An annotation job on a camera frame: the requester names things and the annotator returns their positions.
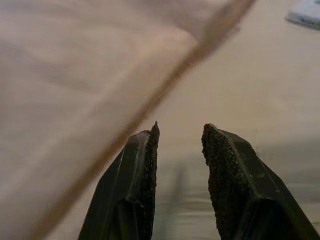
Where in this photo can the white book with blue letters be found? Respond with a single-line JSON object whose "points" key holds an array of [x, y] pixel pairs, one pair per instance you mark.
{"points": [[305, 13]]}

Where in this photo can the beige bed mattress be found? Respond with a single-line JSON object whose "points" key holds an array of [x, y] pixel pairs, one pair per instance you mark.
{"points": [[250, 87]]}

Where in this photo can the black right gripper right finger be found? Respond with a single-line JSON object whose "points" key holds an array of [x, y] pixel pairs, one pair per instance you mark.
{"points": [[250, 190]]}

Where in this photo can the pink pillow with coloured dots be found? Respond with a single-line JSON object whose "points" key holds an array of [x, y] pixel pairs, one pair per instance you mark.
{"points": [[75, 87]]}

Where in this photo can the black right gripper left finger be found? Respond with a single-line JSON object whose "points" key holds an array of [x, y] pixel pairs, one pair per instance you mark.
{"points": [[130, 190]]}

